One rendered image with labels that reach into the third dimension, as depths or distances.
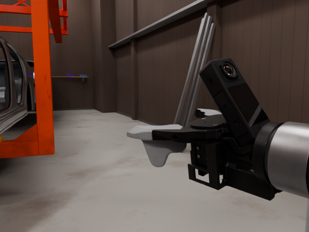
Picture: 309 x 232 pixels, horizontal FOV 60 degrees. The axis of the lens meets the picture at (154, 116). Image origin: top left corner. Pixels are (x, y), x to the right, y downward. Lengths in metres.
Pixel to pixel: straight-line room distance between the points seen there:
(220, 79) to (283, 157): 0.11
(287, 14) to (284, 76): 0.87
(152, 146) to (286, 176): 0.18
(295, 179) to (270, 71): 4.24
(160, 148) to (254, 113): 0.14
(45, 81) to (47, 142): 0.66
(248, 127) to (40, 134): 2.91
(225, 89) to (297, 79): 3.88
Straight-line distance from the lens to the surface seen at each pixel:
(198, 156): 0.38
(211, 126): 0.34
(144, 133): 0.37
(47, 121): 3.12
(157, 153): 0.38
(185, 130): 0.34
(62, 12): 8.63
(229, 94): 0.33
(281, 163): 0.29
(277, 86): 4.41
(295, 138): 0.29
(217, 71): 0.34
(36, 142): 3.16
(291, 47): 4.30
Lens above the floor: 1.29
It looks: 7 degrees down
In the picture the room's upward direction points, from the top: straight up
